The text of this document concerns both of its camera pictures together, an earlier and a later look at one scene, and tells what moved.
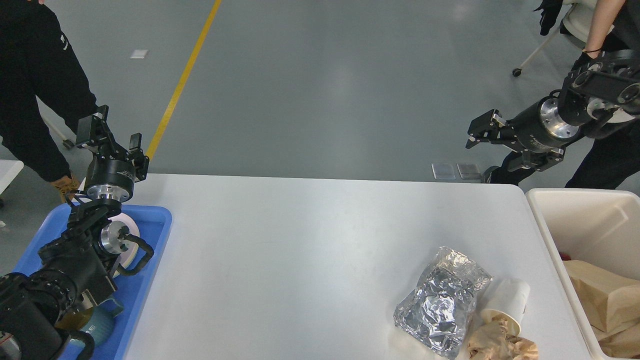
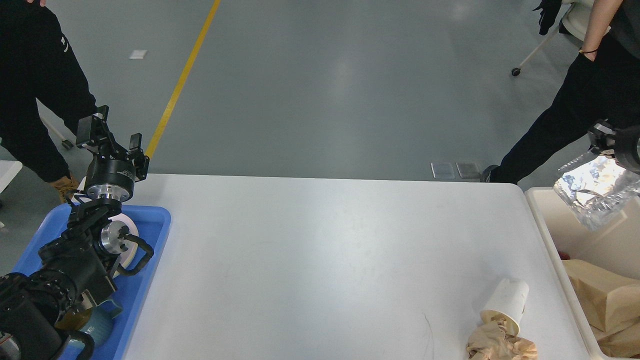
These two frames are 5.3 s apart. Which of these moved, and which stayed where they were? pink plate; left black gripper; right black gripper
Moved: right black gripper
Stayed: left black gripper; pink plate
